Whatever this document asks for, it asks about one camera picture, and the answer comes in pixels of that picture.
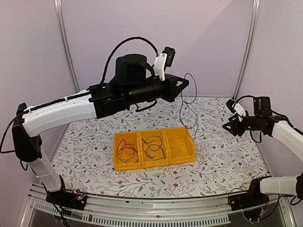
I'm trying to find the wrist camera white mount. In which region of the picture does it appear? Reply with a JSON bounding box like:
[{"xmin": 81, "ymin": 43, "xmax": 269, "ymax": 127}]
[
  {"xmin": 226, "ymin": 99, "xmax": 247, "ymax": 118},
  {"xmin": 153, "ymin": 47, "xmax": 176, "ymax": 81}
]

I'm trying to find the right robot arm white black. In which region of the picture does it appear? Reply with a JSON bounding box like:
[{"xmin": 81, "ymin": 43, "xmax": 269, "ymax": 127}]
[{"xmin": 223, "ymin": 95, "xmax": 303, "ymax": 206}]

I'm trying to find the floral patterned table mat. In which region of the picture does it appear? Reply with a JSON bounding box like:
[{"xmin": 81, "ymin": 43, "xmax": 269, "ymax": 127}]
[{"xmin": 52, "ymin": 97, "xmax": 268, "ymax": 198}]

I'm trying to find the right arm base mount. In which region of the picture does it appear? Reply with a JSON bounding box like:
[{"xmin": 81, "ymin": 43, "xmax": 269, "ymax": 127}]
[{"xmin": 228, "ymin": 192, "xmax": 269, "ymax": 211}]

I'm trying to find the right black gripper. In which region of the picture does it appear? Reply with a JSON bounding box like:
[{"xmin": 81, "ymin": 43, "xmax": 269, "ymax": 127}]
[{"xmin": 223, "ymin": 114, "xmax": 262, "ymax": 137}]

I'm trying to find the right aluminium frame post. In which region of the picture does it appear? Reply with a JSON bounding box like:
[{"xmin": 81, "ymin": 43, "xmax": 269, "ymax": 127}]
[{"xmin": 232, "ymin": 0, "xmax": 260, "ymax": 99}]

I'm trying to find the left yellow plastic bin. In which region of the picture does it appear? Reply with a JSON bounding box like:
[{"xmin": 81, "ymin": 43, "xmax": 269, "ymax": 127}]
[{"xmin": 113, "ymin": 132, "xmax": 141, "ymax": 171}]

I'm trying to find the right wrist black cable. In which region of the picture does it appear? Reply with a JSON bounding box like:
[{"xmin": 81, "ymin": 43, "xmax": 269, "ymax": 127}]
[{"xmin": 233, "ymin": 95, "xmax": 263, "ymax": 144}]

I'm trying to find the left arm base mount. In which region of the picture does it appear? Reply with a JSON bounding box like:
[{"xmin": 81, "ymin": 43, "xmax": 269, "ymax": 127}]
[{"xmin": 46, "ymin": 190, "xmax": 88, "ymax": 210}]

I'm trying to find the left aluminium frame post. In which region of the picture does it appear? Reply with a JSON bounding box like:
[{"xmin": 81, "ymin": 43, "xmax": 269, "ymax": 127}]
[{"xmin": 53, "ymin": 0, "xmax": 83, "ymax": 100}]

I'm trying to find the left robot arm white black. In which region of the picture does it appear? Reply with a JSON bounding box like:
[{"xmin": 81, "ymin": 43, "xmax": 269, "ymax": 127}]
[{"xmin": 8, "ymin": 53, "xmax": 189, "ymax": 205}]

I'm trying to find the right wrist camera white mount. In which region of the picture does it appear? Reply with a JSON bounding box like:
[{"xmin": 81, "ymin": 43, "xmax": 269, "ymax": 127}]
[{"xmin": 226, "ymin": 99, "xmax": 247, "ymax": 118}]

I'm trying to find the yellow plastic bin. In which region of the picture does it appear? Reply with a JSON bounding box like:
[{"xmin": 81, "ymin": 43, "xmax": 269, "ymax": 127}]
[
  {"xmin": 164, "ymin": 127, "xmax": 196, "ymax": 165},
  {"xmin": 113, "ymin": 132, "xmax": 141, "ymax": 171},
  {"xmin": 137, "ymin": 130, "xmax": 169, "ymax": 168}
]

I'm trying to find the front aluminium rail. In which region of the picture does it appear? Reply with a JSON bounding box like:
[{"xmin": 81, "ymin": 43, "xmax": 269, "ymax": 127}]
[{"xmin": 21, "ymin": 182, "xmax": 303, "ymax": 227}]

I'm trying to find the middle yellow plastic bin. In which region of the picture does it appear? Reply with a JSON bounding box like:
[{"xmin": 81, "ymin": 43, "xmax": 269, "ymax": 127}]
[{"xmin": 137, "ymin": 130, "xmax": 169, "ymax": 168}]

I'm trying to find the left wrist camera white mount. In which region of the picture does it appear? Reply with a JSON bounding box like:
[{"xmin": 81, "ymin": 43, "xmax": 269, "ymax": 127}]
[{"xmin": 153, "ymin": 47, "xmax": 176, "ymax": 81}]

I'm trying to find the aluminium frame post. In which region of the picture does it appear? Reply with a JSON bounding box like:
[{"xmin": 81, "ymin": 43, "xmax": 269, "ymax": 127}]
[
  {"xmin": 53, "ymin": 0, "xmax": 83, "ymax": 100},
  {"xmin": 232, "ymin": 0, "xmax": 260, "ymax": 99}
]

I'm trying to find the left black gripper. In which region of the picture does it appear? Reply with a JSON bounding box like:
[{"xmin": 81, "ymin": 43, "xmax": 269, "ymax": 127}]
[{"xmin": 125, "ymin": 73, "xmax": 189, "ymax": 105}]

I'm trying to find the right yellow plastic bin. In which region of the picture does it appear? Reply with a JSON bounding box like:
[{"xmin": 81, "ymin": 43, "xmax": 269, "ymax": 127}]
[{"xmin": 164, "ymin": 127, "xmax": 196, "ymax": 165}]

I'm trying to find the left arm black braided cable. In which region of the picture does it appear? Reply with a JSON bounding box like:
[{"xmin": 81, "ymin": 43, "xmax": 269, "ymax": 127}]
[{"xmin": 100, "ymin": 36, "xmax": 159, "ymax": 85}]

